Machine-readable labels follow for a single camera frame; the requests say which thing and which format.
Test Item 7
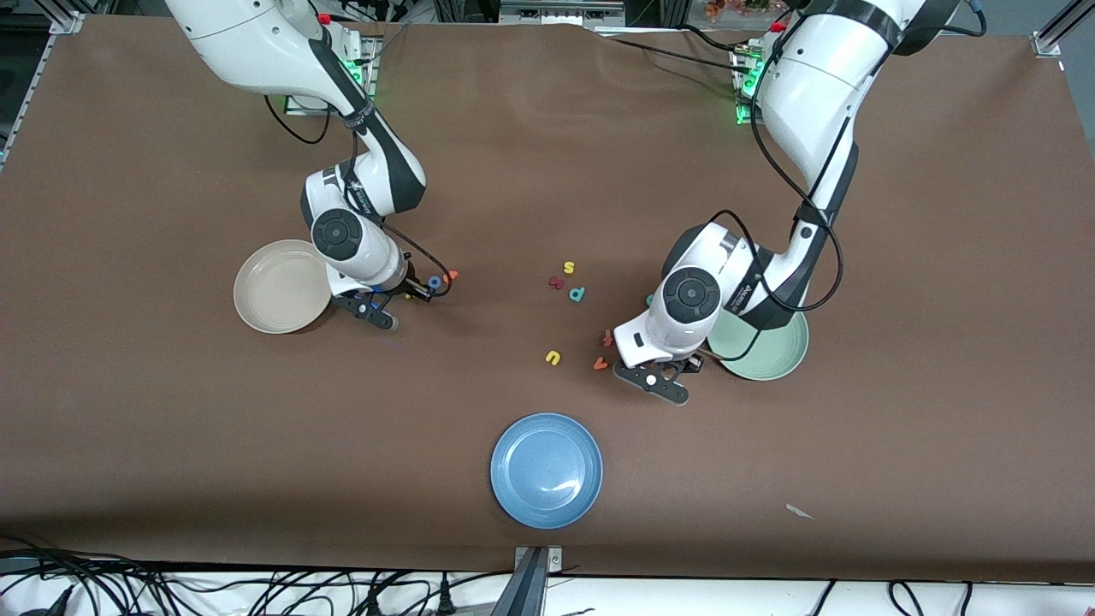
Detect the green plate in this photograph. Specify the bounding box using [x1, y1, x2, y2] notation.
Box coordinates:
[707, 308, 810, 382]

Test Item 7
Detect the beige brown plate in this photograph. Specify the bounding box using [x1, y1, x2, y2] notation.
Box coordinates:
[233, 240, 334, 335]

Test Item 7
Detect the brown table cover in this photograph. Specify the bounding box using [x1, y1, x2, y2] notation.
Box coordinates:
[0, 15, 1095, 584]

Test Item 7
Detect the blue plate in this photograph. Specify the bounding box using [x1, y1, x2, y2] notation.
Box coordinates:
[490, 413, 604, 530]

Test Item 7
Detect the orange leaf decoration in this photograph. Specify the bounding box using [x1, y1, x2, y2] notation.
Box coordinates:
[706, 0, 792, 22]

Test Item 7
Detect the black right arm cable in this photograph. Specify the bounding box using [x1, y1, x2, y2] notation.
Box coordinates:
[263, 90, 454, 302]

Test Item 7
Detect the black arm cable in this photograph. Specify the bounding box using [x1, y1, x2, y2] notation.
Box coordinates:
[706, 34, 848, 364]
[263, 90, 454, 302]

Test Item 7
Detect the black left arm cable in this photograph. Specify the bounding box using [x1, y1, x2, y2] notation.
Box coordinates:
[706, 34, 848, 364]

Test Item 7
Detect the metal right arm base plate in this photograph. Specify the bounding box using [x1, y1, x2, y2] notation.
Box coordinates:
[285, 34, 382, 117]

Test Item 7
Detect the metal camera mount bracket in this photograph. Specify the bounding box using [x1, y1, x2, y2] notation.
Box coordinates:
[490, 545, 565, 616]

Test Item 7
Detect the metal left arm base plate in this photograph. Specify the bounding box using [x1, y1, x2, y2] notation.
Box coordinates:
[731, 43, 762, 126]

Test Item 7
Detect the black table cable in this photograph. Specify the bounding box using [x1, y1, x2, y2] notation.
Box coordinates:
[676, 24, 754, 56]
[599, 34, 745, 76]

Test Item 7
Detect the grey metal frame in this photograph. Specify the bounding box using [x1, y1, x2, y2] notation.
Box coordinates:
[500, 0, 625, 27]

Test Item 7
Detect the aluminium frame profile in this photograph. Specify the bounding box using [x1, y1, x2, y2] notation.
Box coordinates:
[1031, 0, 1074, 57]
[47, 0, 86, 37]

